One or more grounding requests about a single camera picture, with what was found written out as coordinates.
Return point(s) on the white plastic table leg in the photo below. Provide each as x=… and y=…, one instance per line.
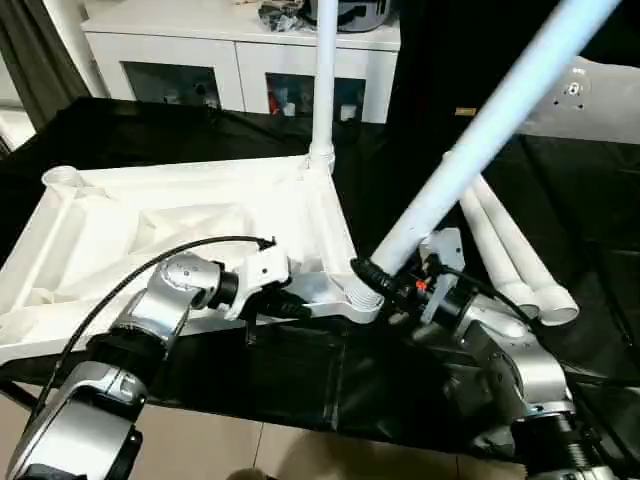
x=495, y=250
x=535, y=270
x=475, y=135
x=325, y=75

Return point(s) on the white plastic table top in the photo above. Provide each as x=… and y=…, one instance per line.
x=125, y=225

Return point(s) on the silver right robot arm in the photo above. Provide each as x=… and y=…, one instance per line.
x=515, y=360

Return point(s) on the black cabinet with gold label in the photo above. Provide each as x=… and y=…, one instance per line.
x=440, y=55

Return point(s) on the black quilted mat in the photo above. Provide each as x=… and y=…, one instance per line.
x=100, y=135

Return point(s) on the grey cushion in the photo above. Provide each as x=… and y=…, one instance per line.
x=590, y=105

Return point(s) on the white sideboard with glass doors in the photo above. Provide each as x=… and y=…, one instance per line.
x=200, y=55

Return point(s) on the grey helmet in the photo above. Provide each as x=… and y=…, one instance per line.
x=360, y=12

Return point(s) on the grey curtain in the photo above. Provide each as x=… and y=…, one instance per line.
x=40, y=55

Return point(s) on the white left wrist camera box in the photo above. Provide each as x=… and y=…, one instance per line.
x=262, y=275

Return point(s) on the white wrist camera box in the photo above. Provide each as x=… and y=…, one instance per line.
x=447, y=250
x=262, y=275

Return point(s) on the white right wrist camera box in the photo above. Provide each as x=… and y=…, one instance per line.
x=447, y=250

